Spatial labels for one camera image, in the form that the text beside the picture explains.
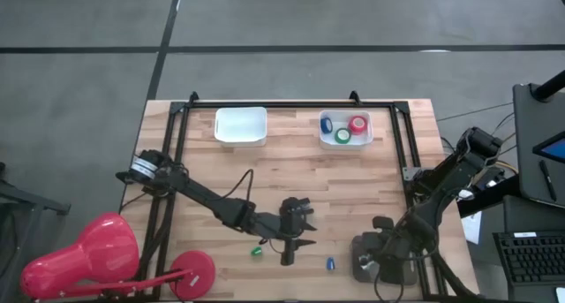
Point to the black keyboard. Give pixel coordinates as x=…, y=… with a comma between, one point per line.
x=529, y=261

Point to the white paper sheet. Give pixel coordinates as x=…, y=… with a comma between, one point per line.
x=471, y=228

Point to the black stand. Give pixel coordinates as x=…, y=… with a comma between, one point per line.
x=26, y=197

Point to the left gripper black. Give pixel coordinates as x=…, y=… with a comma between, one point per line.
x=289, y=225

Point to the grey-brown fabric pouch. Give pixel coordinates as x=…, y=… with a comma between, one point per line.
x=359, y=277

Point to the black metal table frame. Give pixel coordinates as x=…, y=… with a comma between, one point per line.
x=287, y=104

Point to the tablet with blue screen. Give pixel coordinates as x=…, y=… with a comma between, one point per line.
x=554, y=149

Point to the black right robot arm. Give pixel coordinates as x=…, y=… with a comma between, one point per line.
x=441, y=192

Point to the green tape roll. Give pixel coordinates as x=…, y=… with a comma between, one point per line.
x=336, y=136

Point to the black beam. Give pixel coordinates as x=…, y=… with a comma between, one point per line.
x=490, y=199

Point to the red tape roll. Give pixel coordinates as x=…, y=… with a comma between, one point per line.
x=353, y=128

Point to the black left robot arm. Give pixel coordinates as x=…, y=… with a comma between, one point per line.
x=198, y=192

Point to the black pen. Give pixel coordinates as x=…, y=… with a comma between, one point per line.
x=547, y=179

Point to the white plastic tape bin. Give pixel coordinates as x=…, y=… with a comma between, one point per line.
x=329, y=140

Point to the small blue staple remover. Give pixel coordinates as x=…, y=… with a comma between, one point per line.
x=330, y=263

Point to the empty white plastic bin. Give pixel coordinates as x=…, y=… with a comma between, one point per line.
x=240, y=125

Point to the small green plastic clip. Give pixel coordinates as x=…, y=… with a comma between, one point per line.
x=256, y=251

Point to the black pole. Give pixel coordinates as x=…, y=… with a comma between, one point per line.
x=549, y=87

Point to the grey side table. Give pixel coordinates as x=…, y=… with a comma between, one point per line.
x=512, y=214

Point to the grey laptop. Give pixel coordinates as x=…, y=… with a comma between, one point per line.
x=527, y=161

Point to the blue tape roll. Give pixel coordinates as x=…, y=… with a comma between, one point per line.
x=324, y=128

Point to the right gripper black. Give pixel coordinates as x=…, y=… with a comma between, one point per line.
x=390, y=259

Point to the black power adapter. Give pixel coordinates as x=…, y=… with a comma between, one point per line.
x=494, y=180

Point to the red desk lamp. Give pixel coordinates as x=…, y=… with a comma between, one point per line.
x=97, y=250

